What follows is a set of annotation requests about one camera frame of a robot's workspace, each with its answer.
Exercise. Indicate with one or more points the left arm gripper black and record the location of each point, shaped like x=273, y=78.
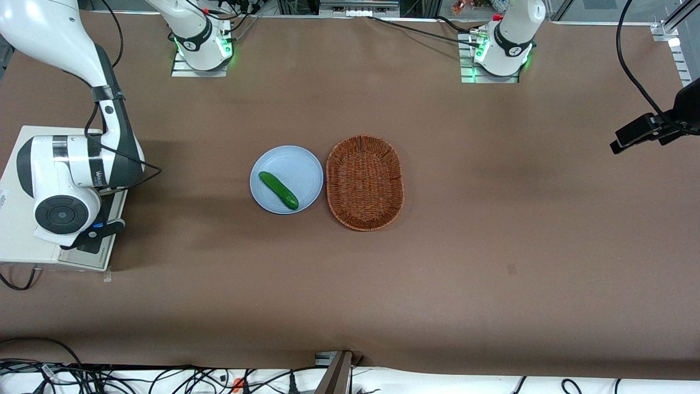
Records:
x=687, y=107

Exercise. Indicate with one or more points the oven door with dark window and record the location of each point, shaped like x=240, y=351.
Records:
x=87, y=261

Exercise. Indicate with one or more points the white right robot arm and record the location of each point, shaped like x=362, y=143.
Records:
x=60, y=164

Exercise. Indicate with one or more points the white toaster oven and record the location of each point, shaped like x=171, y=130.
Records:
x=19, y=235

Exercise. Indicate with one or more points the brown paper table cover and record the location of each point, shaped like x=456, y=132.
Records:
x=492, y=246

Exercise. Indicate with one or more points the brown wicker basket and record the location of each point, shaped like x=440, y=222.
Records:
x=363, y=186

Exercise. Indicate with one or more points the light blue plate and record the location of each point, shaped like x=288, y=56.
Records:
x=301, y=169

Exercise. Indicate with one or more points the green cucumber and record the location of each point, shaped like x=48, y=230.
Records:
x=279, y=190

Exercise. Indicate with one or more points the aluminium frame bracket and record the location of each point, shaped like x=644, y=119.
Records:
x=681, y=63

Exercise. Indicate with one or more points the aluminium profile post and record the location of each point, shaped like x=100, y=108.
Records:
x=336, y=377

